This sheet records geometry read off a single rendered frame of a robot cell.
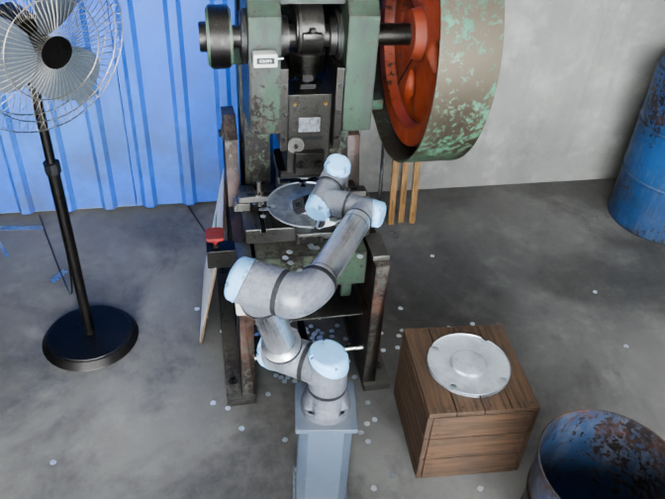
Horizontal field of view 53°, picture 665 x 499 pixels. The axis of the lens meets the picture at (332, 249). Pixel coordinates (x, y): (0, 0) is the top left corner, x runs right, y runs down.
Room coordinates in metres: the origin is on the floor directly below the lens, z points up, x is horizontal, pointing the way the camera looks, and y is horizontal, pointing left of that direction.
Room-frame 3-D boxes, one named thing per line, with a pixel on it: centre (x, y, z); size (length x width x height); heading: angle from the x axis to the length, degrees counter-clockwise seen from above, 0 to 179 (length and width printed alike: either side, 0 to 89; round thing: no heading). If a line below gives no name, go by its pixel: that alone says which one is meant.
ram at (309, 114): (2.03, 0.11, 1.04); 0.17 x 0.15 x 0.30; 13
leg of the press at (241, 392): (2.15, 0.41, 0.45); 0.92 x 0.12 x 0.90; 13
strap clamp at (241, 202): (2.03, 0.29, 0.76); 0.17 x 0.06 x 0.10; 103
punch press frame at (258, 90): (2.21, 0.15, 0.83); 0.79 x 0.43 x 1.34; 13
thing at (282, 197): (1.95, 0.09, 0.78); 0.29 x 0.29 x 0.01
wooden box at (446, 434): (1.64, -0.50, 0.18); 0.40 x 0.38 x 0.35; 9
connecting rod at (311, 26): (2.07, 0.12, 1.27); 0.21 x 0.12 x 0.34; 13
